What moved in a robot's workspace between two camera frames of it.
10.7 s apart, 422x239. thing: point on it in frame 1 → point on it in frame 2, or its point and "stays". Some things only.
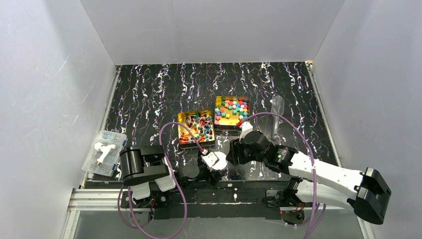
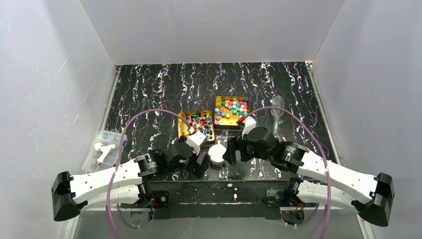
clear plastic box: (104, 156) stays
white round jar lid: (222, 163) → (216, 152)
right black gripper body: (236, 150) stays
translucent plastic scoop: (277, 107) stays
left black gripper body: (204, 169) → (200, 163)
